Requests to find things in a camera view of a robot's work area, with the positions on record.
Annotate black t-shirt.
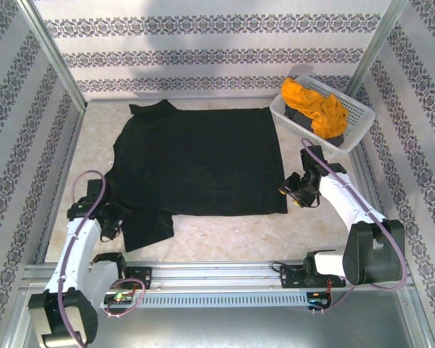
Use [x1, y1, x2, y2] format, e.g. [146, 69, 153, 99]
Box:
[104, 100, 289, 254]

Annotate dark grey t-shirt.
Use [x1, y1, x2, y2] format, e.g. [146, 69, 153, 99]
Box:
[283, 103, 346, 148]

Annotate orange t-shirt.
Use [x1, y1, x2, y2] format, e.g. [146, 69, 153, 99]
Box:
[281, 78, 349, 139]

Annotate white plastic basket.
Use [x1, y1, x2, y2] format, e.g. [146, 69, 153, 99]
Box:
[269, 75, 377, 160]

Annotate grey sheet metal panel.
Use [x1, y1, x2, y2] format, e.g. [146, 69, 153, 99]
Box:
[7, 307, 427, 348]

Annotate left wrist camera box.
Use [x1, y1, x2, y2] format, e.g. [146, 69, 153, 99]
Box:
[86, 179, 108, 199]

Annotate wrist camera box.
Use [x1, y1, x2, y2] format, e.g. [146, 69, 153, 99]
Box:
[299, 144, 326, 168]
[86, 179, 108, 199]

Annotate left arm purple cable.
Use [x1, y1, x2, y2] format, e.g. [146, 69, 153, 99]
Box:
[57, 169, 146, 347]

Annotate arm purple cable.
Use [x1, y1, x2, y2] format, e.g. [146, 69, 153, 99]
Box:
[300, 138, 409, 313]
[57, 169, 146, 347]

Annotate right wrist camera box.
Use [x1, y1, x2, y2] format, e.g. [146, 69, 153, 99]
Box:
[299, 144, 326, 168]

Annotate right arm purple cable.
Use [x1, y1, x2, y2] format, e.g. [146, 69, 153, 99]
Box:
[300, 138, 409, 313]

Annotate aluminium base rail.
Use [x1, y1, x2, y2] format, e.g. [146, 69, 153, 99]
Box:
[21, 259, 410, 291]

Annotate slotted grey cable duct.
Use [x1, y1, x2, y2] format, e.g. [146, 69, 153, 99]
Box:
[94, 291, 336, 309]

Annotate aluminium frame post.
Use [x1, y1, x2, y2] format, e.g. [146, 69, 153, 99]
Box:
[339, 0, 410, 105]
[17, 0, 88, 113]

